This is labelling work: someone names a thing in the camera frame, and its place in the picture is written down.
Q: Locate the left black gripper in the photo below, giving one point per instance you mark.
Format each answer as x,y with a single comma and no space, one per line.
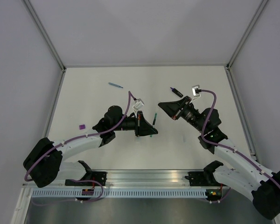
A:
142,127

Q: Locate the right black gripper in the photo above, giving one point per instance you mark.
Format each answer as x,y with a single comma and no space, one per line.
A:
173,108

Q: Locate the green pen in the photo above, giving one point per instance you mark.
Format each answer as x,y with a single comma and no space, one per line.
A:
154,121

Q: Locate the purple black highlighter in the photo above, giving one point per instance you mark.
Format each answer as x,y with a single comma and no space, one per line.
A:
176,92

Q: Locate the purple highlighter cap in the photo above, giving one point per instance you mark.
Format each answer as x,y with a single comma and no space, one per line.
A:
81,127

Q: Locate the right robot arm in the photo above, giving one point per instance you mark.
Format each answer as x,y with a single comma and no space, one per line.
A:
249,178

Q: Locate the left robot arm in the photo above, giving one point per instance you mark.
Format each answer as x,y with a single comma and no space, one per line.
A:
47,162

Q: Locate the blue pen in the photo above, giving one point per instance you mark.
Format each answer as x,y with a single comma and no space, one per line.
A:
115,85

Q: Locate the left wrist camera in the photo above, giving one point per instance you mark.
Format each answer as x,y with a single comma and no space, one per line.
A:
138,104

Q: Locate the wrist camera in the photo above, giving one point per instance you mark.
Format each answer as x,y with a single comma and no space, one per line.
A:
196,93
138,104

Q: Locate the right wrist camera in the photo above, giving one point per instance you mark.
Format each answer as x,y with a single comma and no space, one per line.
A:
196,93

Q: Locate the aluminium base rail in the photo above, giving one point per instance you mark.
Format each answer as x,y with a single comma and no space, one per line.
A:
152,178

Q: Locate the slotted cable duct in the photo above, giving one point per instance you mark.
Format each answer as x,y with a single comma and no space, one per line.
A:
120,193

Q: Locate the right aluminium frame post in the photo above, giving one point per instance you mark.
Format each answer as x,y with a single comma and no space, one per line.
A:
256,16

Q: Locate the aluminium frame post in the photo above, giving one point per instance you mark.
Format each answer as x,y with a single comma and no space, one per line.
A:
39,25
256,16

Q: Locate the left aluminium frame post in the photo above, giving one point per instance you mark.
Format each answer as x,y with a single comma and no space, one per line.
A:
39,25

